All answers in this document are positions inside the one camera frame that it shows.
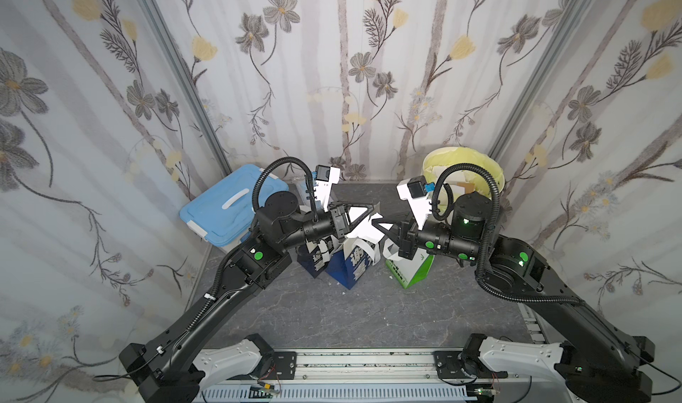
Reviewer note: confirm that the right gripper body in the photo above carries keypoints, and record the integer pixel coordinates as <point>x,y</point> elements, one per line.
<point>404,238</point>

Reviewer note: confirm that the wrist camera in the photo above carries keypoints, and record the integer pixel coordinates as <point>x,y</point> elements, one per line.
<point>417,192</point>
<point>324,178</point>

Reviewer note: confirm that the blue lidded storage box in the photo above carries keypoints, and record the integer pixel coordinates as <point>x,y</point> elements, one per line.
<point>222,214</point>

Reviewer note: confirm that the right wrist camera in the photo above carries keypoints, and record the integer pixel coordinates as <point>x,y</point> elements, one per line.
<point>417,192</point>

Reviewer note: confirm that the green white paper bag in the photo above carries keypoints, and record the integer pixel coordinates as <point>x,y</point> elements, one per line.
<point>407,272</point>

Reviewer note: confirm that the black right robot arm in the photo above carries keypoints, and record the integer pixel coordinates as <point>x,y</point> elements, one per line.
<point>597,362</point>

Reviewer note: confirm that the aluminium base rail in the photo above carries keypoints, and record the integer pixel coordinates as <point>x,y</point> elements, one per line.
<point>341,373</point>

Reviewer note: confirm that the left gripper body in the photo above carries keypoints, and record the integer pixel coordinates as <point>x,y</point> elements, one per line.
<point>340,220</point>

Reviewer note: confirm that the yellow-green bin liner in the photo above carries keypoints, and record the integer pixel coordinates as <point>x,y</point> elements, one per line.
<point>440,159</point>

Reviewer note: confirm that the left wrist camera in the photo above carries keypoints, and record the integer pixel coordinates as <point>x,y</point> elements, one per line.
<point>324,178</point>

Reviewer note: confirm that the blue paper bag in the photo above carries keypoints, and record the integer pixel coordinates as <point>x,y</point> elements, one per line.
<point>354,257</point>
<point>315,257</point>

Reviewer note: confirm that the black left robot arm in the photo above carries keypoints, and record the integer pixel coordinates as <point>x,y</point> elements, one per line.
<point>277,230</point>

